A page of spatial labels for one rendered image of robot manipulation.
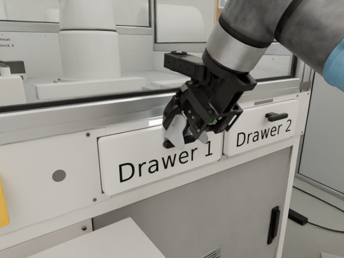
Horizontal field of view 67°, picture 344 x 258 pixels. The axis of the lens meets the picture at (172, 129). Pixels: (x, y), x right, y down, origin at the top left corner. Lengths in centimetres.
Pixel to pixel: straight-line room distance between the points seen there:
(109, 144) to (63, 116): 9
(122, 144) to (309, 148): 204
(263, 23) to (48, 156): 36
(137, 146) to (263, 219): 62
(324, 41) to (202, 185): 49
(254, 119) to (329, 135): 161
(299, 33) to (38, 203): 44
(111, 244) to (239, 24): 39
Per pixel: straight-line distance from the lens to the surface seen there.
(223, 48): 35
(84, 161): 49
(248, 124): 69
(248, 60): 35
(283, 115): 74
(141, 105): 50
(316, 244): 183
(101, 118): 47
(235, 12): 34
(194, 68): 41
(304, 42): 30
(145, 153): 51
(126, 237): 51
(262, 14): 32
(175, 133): 46
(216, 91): 38
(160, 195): 62
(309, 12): 30
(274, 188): 97
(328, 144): 230
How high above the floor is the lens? 108
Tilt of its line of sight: 18 degrees down
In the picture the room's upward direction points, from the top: straight up
